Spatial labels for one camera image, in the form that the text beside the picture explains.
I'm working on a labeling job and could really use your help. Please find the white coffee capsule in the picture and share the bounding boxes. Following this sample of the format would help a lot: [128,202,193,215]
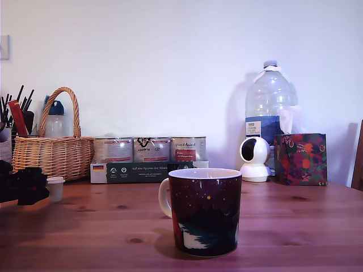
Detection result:
[46,176,66,203]

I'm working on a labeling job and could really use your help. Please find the clear bottle with blue cap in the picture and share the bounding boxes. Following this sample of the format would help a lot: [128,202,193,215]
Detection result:
[43,95,70,138]

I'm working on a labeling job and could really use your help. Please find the red flat packet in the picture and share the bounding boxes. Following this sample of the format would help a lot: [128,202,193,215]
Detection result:
[7,99,29,137]

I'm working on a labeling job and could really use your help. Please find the silver can with white label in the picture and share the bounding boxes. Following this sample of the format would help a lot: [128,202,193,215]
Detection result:
[94,137,133,164]

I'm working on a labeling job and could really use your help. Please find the dark green cardboard tray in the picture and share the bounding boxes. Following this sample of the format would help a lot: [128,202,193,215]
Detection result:
[90,160,210,184]

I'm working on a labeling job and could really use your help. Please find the silver can with black scribble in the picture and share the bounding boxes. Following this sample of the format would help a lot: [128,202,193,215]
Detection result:
[133,136,171,164]

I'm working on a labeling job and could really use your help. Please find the silver can with red label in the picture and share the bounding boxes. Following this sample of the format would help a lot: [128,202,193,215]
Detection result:
[170,136,207,163]

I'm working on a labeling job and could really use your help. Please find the mug with night-sky print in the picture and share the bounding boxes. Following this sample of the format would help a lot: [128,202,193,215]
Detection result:
[158,167,243,258]

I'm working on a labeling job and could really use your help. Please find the large clear water bottle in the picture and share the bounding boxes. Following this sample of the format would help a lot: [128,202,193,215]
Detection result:
[244,59,299,171]

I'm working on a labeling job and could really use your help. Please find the white tissue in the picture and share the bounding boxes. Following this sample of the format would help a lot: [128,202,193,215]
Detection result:
[279,105,303,135]

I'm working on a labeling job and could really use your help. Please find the floral tissue box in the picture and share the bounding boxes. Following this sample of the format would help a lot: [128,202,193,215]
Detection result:
[273,133,328,187]

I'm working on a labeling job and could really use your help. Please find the wicker basket with handle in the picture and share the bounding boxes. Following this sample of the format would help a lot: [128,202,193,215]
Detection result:
[11,87,96,182]

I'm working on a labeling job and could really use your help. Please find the white wall switch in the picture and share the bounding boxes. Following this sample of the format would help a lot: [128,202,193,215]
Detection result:
[0,35,11,61]

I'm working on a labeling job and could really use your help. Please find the small white round camera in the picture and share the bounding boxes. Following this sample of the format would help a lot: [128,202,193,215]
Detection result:
[239,136,272,182]

